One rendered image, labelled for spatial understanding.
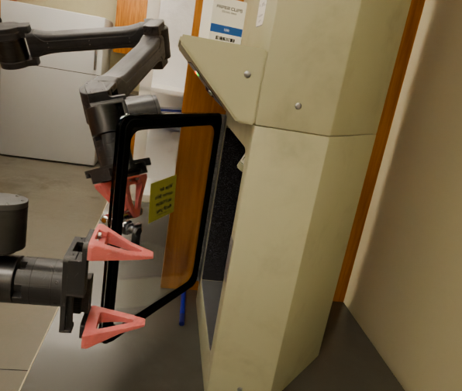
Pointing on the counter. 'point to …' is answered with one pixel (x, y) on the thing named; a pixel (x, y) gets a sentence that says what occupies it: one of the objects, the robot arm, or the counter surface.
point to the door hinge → (212, 195)
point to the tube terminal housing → (298, 183)
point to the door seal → (125, 198)
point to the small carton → (222, 20)
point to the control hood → (229, 73)
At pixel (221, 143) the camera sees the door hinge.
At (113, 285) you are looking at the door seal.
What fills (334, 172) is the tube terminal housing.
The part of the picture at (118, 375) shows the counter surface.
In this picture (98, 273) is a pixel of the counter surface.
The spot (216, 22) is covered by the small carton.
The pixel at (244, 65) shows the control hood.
